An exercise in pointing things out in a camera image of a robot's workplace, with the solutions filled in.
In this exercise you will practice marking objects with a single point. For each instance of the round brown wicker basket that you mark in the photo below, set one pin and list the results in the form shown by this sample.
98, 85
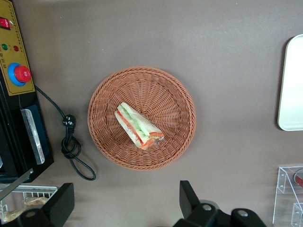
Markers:
161, 94

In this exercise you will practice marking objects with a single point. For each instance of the black machine with yellow panel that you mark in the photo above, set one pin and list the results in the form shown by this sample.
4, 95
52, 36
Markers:
14, 113

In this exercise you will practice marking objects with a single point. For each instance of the cream rectangular tray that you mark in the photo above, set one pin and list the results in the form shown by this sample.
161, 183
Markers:
292, 89

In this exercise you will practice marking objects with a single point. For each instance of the clear acrylic bottle rack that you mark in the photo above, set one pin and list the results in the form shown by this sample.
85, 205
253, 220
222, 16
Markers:
284, 189

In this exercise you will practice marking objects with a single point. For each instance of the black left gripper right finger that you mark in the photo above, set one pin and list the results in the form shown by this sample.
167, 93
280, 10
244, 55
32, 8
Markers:
189, 203

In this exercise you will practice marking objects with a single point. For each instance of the wrapped bread packet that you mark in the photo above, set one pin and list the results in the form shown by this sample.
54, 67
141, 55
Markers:
35, 201
11, 216

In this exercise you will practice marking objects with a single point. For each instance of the red cola bottle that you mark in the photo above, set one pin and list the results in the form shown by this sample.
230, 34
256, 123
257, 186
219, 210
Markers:
299, 179

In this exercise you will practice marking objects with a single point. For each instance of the plastic-wrapped triangle sandwich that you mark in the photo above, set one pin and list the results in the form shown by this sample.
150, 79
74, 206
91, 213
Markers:
136, 125

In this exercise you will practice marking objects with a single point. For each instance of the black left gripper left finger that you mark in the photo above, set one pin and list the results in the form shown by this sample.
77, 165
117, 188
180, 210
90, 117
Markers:
59, 203

